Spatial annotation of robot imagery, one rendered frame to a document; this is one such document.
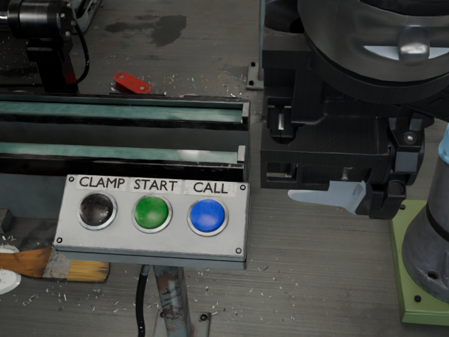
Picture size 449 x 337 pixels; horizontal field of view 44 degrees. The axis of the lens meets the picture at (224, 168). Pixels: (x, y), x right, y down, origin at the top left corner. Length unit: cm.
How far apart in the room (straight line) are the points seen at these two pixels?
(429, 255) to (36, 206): 55
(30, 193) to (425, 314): 56
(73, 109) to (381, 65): 70
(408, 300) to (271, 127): 49
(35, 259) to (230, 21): 69
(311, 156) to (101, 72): 89
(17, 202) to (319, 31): 71
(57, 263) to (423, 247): 49
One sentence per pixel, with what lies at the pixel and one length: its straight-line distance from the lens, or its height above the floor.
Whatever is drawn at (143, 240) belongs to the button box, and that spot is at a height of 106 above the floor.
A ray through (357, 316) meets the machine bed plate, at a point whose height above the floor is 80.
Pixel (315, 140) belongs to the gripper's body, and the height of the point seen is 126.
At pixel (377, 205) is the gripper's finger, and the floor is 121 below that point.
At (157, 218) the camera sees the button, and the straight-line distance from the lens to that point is 49.
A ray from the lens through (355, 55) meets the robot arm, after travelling 21.
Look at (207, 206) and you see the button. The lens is 49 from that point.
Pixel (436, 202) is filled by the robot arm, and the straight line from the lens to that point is 69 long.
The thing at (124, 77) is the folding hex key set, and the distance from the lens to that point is 108.
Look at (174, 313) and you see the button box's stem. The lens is 65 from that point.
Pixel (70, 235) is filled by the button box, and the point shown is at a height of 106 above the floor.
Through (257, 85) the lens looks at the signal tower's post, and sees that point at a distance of 105.
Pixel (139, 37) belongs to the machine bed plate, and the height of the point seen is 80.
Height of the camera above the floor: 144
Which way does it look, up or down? 46 degrees down
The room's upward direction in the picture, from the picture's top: 2 degrees counter-clockwise
